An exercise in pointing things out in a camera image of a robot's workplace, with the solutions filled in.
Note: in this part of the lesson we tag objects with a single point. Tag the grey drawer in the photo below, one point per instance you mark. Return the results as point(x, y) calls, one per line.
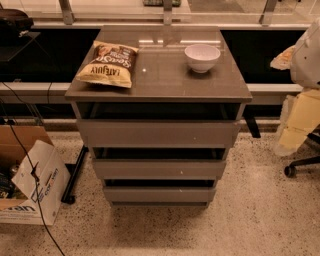
point(155, 195)
point(154, 134)
point(158, 169)

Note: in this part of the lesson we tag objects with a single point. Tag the black table leg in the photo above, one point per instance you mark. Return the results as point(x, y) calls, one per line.
point(74, 170)

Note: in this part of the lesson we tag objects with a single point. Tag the grey bottom drawer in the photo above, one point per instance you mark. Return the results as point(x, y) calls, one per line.
point(155, 195)

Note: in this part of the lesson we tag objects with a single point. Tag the white bowl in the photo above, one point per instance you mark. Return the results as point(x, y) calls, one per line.
point(201, 57)

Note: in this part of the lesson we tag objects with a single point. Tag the black bag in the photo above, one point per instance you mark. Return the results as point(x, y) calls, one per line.
point(14, 23)

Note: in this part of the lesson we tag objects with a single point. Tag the black office chair base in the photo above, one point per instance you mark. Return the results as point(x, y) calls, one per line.
point(290, 170)

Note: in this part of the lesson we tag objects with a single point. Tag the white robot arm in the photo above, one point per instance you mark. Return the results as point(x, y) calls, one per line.
point(303, 59)

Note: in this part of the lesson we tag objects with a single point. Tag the grey middle drawer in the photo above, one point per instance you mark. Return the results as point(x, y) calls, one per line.
point(158, 169)

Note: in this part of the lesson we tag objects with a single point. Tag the yellow chip bag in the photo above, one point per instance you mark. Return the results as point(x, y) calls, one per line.
point(112, 65)

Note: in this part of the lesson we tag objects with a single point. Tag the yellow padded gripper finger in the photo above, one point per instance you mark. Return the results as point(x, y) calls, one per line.
point(300, 115)

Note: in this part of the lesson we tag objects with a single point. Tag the cardboard box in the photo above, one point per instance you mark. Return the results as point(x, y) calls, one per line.
point(41, 176)

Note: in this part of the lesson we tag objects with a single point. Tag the grey top drawer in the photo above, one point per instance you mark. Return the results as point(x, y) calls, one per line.
point(154, 134)

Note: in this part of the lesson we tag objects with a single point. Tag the grey drawer cabinet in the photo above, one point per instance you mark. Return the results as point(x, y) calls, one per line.
point(164, 88)

